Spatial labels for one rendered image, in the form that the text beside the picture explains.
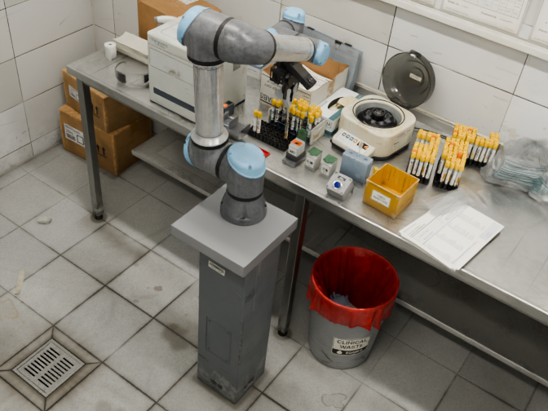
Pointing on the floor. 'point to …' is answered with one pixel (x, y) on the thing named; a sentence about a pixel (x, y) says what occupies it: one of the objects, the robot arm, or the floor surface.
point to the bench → (366, 222)
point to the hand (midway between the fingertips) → (289, 104)
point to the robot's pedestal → (234, 324)
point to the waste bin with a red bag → (351, 258)
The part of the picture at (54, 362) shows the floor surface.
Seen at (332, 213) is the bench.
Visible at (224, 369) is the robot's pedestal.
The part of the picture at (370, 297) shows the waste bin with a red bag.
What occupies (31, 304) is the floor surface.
